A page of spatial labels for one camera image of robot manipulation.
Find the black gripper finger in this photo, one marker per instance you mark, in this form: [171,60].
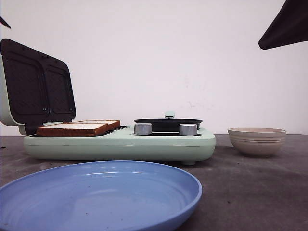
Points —
[3,22]
[290,26]

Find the beige ribbed ceramic bowl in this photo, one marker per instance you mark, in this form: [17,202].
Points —
[257,141]

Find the white bread slice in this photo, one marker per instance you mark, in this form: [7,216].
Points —
[111,124]
[73,130]

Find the mint green sandwich maker lid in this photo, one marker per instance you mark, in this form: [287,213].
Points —
[35,88]

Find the mint green breakfast maker base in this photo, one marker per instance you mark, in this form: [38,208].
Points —
[123,144]

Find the right silver control knob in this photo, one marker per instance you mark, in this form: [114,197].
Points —
[188,129]

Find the silver control knob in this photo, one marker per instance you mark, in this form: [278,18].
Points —
[188,129]
[143,129]

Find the black round frying pan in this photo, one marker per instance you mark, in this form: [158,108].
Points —
[169,123]

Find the left silver control knob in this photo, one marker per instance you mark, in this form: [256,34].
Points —
[143,129]

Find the blue ceramic plate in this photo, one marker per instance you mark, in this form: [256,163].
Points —
[100,196]

